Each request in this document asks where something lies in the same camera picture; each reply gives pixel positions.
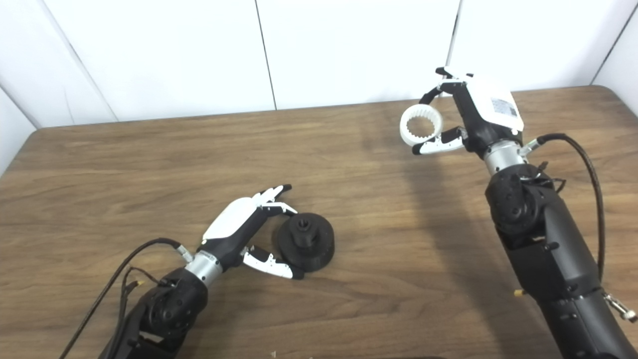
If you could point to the round black part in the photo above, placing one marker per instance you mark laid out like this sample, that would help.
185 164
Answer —
305 242

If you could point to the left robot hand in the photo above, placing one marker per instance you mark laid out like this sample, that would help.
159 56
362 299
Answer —
239 227

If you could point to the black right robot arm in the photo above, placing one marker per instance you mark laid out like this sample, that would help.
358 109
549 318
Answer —
543 249

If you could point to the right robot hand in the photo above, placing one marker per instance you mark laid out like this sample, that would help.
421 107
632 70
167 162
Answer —
486 112

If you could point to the dark robot torso edge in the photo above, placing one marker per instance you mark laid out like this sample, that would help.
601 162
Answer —
413 357

